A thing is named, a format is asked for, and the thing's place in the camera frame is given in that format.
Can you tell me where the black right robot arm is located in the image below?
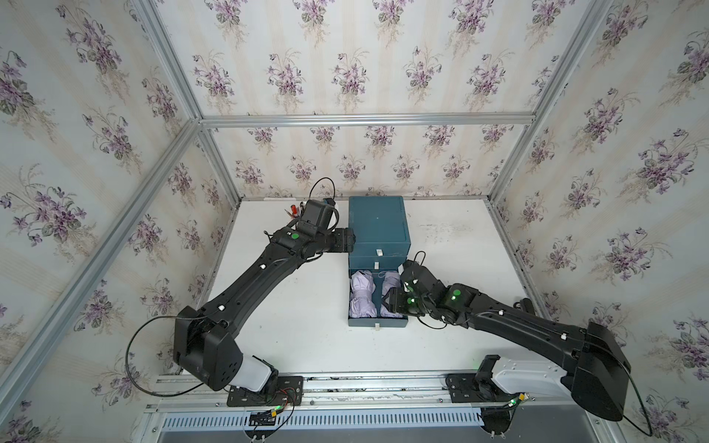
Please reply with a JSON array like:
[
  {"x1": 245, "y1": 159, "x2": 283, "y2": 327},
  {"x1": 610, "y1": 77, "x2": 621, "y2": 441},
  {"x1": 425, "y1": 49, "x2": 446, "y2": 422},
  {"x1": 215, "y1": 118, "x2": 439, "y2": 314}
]
[{"x1": 382, "y1": 260, "x2": 640, "y2": 422}]

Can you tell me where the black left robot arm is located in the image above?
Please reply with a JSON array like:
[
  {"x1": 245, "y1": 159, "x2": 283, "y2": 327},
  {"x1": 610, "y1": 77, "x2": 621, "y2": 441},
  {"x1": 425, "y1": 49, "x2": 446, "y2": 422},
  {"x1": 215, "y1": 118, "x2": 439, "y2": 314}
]
[{"x1": 162, "y1": 198, "x2": 356, "y2": 392}]

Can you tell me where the aluminium rail beam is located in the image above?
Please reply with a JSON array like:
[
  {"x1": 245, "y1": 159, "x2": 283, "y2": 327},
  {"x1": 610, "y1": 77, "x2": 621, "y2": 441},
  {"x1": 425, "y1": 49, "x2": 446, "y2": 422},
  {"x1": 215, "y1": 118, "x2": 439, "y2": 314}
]
[{"x1": 137, "y1": 367, "x2": 561, "y2": 413}]

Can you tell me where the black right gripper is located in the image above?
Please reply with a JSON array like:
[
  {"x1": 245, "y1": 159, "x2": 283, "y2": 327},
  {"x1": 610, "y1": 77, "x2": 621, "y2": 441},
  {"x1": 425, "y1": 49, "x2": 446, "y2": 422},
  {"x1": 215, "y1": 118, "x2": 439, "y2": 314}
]
[{"x1": 376, "y1": 286, "x2": 433, "y2": 316}]

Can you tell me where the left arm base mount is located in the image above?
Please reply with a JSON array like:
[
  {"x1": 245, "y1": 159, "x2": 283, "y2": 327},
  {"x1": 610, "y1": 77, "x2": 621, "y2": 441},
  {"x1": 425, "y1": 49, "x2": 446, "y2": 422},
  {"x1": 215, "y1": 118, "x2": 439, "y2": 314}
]
[{"x1": 226, "y1": 375, "x2": 305, "y2": 407}]

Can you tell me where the teal drawer cabinet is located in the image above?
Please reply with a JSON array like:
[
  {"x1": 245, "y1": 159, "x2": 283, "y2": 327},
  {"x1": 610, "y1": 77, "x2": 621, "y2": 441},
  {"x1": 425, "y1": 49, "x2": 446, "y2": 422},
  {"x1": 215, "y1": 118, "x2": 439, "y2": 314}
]
[{"x1": 348, "y1": 196, "x2": 411, "y2": 329}]

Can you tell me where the purple umbrella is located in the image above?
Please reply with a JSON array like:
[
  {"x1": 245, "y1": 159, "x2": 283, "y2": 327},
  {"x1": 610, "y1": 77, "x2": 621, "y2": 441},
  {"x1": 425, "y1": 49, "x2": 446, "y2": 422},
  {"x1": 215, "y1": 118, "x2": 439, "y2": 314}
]
[
  {"x1": 379, "y1": 270, "x2": 404, "y2": 319},
  {"x1": 349, "y1": 271, "x2": 378, "y2": 319}
]

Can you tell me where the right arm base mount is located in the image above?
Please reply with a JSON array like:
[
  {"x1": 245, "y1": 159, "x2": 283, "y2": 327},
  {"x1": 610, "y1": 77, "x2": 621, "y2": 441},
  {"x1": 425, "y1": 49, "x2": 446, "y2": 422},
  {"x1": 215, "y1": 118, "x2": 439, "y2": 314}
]
[{"x1": 445, "y1": 354, "x2": 524, "y2": 407}]

